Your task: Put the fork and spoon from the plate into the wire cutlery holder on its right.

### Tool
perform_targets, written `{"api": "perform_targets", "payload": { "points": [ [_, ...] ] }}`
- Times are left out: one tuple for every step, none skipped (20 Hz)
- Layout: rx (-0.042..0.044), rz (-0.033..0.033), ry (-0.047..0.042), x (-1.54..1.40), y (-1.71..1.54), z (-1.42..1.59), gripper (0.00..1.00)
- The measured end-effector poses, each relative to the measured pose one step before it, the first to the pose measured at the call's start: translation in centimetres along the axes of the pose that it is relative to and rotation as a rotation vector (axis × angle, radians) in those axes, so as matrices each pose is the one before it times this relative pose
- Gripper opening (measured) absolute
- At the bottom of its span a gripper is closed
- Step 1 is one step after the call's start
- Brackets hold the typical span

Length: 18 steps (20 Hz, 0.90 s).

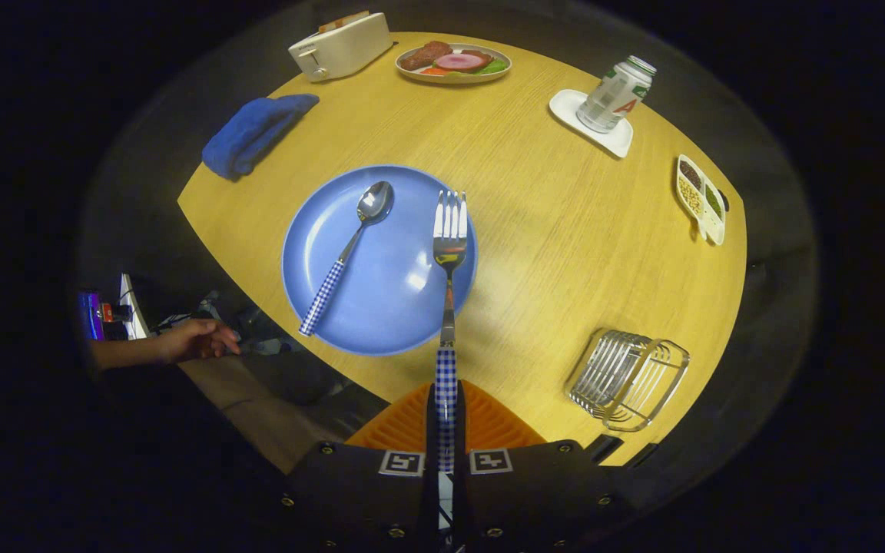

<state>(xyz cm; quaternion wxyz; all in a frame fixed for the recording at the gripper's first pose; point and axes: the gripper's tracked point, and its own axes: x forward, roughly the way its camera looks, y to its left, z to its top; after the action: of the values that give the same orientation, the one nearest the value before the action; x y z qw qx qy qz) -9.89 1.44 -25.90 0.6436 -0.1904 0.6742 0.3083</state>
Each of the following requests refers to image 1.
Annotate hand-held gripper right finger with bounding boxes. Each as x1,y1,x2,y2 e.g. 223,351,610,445
456,380,629,553

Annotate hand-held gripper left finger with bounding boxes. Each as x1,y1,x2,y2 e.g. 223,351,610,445
281,380,439,553

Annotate fork with checked handle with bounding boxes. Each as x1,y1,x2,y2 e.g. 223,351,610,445
433,190,469,531

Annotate spoon with checked handle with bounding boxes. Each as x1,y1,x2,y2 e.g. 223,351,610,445
299,180,395,337

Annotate blue round plate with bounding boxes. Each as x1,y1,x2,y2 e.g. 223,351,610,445
281,164,479,356

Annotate white flat panel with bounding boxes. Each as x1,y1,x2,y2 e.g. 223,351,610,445
118,273,150,340

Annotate purple lit device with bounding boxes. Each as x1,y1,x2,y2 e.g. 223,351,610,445
78,290,105,341

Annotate white divided dish of beans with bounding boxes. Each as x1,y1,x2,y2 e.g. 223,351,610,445
675,154,728,247

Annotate blue folded cloth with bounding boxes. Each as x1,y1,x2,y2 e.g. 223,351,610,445
202,94,320,181

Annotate white coaster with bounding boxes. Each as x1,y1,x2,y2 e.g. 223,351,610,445
549,89,634,159

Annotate white and green drink can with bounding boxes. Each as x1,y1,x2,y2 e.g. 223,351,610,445
576,55,657,134

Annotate oval plate of food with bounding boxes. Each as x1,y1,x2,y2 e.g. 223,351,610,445
395,41,512,84

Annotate white toaster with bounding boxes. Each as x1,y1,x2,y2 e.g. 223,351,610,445
288,11,395,83

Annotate toast slices in toaster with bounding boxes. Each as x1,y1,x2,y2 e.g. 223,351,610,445
318,10,370,33

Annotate metal wire cutlery basket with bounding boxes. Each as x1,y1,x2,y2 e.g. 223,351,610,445
565,329,691,432

